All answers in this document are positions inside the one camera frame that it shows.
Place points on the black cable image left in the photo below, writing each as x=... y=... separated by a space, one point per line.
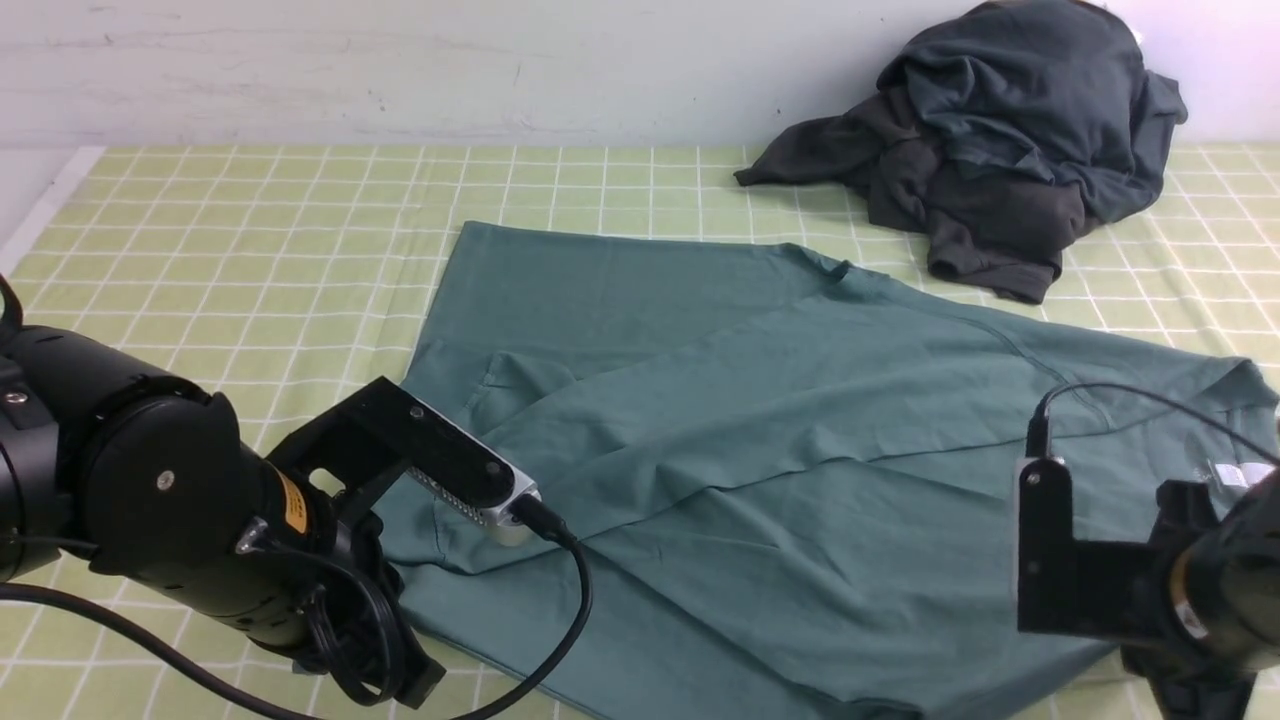
x=395 y=652

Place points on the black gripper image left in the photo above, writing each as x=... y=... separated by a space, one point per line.
x=339 y=639

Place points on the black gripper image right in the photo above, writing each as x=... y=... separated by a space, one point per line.
x=1206 y=665

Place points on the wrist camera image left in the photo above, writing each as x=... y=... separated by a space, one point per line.
x=380 y=433

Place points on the green long sleeve shirt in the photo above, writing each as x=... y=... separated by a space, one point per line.
x=793 y=476

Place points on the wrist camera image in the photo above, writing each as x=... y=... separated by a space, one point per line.
x=1083 y=588
x=380 y=433

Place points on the dark teal crumpled garment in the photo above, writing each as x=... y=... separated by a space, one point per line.
x=1057 y=91

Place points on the green checkered tablecloth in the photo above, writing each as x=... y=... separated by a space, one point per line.
x=285 y=276

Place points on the dark grey crumpled garment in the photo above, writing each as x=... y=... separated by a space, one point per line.
x=999 y=231

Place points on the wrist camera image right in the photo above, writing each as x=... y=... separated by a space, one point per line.
x=1083 y=588

